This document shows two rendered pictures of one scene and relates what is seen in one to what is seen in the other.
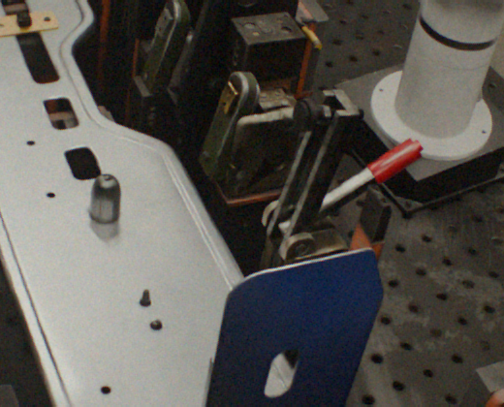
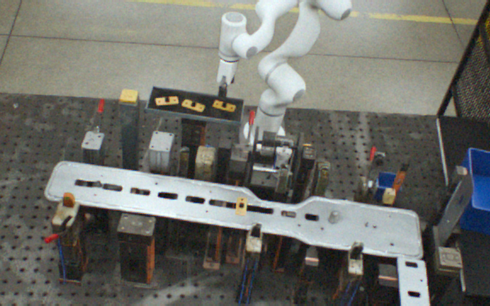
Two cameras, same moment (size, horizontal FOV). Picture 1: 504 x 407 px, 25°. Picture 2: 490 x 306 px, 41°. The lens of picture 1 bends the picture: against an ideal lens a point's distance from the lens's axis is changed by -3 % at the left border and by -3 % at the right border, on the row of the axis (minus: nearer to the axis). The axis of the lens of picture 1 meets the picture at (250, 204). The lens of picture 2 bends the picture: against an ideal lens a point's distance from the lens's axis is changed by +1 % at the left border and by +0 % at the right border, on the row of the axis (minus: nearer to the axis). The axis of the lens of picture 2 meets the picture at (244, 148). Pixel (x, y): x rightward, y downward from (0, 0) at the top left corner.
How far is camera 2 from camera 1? 1.97 m
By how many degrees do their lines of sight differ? 42
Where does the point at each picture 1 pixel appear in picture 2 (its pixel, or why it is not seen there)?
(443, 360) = (340, 185)
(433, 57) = (276, 121)
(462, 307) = not seen: hidden behind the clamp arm
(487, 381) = (461, 173)
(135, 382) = (390, 238)
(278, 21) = (307, 148)
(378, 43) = not seen: hidden behind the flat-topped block
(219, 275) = (362, 207)
